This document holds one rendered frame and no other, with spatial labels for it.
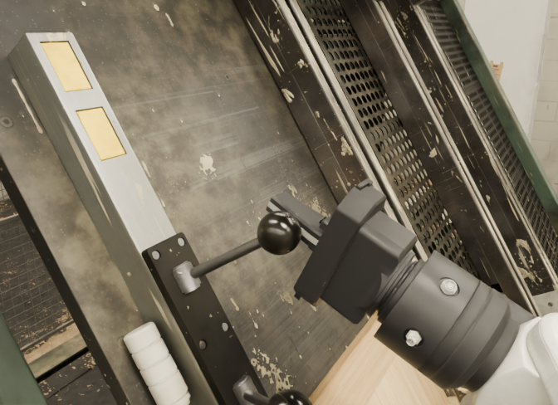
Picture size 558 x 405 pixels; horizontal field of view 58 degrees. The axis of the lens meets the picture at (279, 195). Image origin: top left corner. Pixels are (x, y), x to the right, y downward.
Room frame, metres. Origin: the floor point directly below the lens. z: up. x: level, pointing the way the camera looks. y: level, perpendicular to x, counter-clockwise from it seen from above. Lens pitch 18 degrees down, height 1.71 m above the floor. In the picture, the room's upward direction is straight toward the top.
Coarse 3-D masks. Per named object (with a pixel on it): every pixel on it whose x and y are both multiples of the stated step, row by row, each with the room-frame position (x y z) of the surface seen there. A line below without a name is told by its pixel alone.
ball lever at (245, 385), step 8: (248, 376) 0.39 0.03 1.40; (240, 384) 0.38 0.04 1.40; (248, 384) 0.38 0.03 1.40; (240, 392) 0.38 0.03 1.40; (248, 392) 0.37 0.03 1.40; (256, 392) 0.37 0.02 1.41; (280, 392) 0.31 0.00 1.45; (288, 392) 0.31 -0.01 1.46; (296, 392) 0.31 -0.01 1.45; (240, 400) 0.38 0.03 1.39; (248, 400) 0.37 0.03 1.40; (256, 400) 0.35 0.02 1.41; (264, 400) 0.34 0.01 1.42; (272, 400) 0.30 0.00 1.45; (280, 400) 0.30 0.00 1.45; (288, 400) 0.30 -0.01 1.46; (296, 400) 0.30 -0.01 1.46; (304, 400) 0.30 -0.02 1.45
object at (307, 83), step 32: (256, 0) 0.85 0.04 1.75; (288, 0) 0.87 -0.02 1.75; (256, 32) 0.85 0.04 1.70; (288, 32) 0.82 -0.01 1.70; (288, 64) 0.82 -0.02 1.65; (320, 64) 0.84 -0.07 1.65; (288, 96) 0.82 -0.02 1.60; (320, 96) 0.79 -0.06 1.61; (320, 128) 0.79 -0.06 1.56; (352, 128) 0.81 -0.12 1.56; (320, 160) 0.79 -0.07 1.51; (352, 160) 0.76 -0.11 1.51; (384, 192) 0.78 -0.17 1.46; (416, 256) 0.74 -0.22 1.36
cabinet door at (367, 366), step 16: (368, 320) 0.66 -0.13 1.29; (368, 336) 0.61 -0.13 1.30; (352, 352) 0.57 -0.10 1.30; (368, 352) 0.59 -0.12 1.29; (384, 352) 0.62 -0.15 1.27; (336, 368) 0.54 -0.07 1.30; (352, 368) 0.55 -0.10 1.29; (368, 368) 0.57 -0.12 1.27; (384, 368) 0.60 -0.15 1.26; (400, 368) 0.63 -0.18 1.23; (320, 384) 0.52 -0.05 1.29; (336, 384) 0.52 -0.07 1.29; (352, 384) 0.54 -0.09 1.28; (368, 384) 0.56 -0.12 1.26; (384, 384) 0.58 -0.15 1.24; (400, 384) 0.61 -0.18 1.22; (416, 384) 0.64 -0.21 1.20; (432, 384) 0.66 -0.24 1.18; (320, 400) 0.48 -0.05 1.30; (336, 400) 0.50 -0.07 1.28; (352, 400) 0.52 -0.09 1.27; (368, 400) 0.54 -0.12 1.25; (384, 400) 0.57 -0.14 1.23; (400, 400) 0.59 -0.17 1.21; (416, 400) 0.61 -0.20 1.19; (432, 400) 0.64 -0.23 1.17
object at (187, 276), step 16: (272, 224) 0.39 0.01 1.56; (288, 224) 0.39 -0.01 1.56; (256, 240) 0.40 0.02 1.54; (272, 240) 0.38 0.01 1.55; (288, 240) 0.38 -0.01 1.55; (224, 256) 0.41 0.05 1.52; (240, 256) 0.40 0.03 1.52; (176, 272) 0.41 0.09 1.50; (192, 272) 0.41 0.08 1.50; (192, 288) 0.41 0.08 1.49
